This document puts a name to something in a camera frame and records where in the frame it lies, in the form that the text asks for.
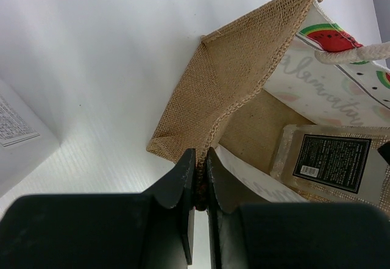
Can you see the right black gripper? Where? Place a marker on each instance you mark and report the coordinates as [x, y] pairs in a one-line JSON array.
[[384, 151]]

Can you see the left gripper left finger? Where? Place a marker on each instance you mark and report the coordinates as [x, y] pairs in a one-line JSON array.
[[169, 236]]

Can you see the jute watermelon canvas bag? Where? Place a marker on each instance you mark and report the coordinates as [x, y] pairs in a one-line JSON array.
[[284, 63]]

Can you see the clear square bottle black label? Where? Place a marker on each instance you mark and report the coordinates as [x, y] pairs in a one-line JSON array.
[[334, 163]]

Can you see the white bottle grey cap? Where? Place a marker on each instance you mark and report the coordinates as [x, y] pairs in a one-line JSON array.
[[26, 141]]

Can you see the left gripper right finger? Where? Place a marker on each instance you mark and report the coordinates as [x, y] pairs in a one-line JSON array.
[[225, 194]]

